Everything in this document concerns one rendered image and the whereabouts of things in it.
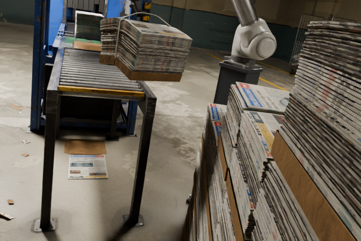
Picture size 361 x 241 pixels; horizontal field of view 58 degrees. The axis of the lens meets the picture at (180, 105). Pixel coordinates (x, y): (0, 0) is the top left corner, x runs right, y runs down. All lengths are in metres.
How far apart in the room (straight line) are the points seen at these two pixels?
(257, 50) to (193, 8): 9.35
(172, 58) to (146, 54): 0.14
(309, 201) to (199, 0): 10.80
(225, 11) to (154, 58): 10.08
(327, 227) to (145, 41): 1.18
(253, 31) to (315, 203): 1.46
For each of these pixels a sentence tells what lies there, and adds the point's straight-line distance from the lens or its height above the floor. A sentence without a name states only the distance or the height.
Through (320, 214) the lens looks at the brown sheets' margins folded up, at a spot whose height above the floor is 1.09.
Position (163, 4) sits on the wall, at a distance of 10.78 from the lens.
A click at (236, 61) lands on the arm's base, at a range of 2.02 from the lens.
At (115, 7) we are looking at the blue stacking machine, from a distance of 5.34.
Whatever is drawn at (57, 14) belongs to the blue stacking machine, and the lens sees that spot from 5.32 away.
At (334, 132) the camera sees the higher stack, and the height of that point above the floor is 1.18.
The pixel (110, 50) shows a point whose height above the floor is 1.02.
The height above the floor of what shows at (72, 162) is 0.01.
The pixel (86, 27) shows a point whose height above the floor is 0.92.
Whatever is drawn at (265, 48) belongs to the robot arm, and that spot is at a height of 1.15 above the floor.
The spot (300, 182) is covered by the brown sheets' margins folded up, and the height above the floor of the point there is 1.09.
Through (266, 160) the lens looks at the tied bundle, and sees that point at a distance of 0.60.
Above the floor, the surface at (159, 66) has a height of 1.01.
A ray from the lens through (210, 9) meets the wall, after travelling 11.30.
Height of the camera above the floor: 1.27
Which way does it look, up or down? 16 degrees down
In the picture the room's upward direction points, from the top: 10 degrees clockwise
